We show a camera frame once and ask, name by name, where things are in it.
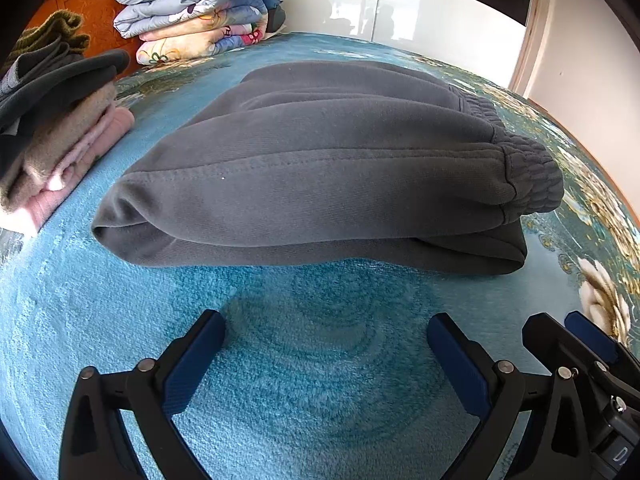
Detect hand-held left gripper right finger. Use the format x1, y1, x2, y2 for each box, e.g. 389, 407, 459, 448
426, 313, 594, 480

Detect blue floral plush blanket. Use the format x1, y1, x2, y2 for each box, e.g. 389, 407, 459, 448
0, 31, 640, 480

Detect cream floral folded quilt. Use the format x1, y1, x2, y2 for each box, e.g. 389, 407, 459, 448
136, 12, 271, 66

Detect stack of folded clothes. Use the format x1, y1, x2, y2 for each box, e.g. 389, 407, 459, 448
0, 107, 136, 239

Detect glossy white wardrobe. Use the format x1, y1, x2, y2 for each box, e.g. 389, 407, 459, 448
272, 0, 535, 92

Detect grey folded garment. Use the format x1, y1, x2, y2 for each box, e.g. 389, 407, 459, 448
0, 39, 72, 107

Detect tan fleece folded garment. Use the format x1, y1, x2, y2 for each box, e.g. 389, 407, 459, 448
0, 82, 119, 212

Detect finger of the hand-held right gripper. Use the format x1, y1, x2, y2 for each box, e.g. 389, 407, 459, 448
521, 312, 603, 386
564, 310, 635, 378

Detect dark charcoal folded garment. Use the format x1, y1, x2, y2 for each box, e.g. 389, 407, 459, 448
0, 49, 131, 181

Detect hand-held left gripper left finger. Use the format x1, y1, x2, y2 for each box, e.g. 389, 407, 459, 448
59, 310, 226, 480

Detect olive green knitted garment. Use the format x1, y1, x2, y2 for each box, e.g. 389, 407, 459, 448
10, 9, 92, 61

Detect dark grey sweatpants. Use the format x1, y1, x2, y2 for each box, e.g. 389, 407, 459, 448
91, 60, 565, 277

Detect light wooden door frame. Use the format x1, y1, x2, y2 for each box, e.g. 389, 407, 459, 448
509, 0, 544, 97

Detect blue floral folded quilt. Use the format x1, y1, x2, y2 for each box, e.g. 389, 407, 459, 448
167, 0, 271, 28

